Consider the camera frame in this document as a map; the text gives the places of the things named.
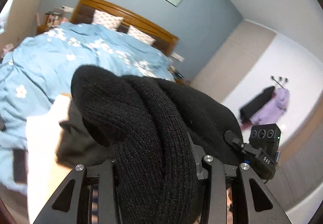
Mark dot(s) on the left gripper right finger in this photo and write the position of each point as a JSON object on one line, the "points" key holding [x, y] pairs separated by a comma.
{"points": [[252, 200]]}

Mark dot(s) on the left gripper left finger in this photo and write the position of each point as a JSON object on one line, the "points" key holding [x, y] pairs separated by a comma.
{"points": [[71, 202]]}

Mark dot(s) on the black knit sweater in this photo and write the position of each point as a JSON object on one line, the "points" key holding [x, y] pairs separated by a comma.
{"points": [[150, 124]]}

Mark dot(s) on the orange navy patterned blanket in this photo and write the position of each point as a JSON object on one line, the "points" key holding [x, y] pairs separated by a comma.
{"points": [[44, 173]]}

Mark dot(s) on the dark grey folded garment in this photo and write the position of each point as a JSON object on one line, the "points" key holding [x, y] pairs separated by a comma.
{"points": [[76, 145]]}

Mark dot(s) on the lilac hanging jacket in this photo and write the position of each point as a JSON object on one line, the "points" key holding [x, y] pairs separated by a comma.
{"points": [[272, 111]]}

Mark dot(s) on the black hanging coat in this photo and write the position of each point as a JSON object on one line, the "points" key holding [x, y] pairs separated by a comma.
{"points": [[253, 106]]}

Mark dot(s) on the blue floral duvet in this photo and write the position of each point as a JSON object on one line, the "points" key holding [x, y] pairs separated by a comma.
{"points": [[41, 67]]}

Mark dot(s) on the wooden headboard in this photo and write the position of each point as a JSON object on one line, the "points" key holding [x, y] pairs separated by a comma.
{"points": [[84, 11]]}

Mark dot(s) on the right patterned pillow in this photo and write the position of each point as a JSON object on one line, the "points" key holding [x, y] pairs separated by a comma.
{"points": [[141, 36]]}

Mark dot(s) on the black camera box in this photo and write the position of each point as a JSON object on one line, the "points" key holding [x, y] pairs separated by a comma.
{"points": [[267, 137]]}

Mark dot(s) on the black wall coat hook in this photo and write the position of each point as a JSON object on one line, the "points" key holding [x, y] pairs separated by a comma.
{"points": [[280, 81]]}

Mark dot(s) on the white wall socket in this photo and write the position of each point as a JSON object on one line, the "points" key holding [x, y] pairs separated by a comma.
{"points": [[177, 57]]}

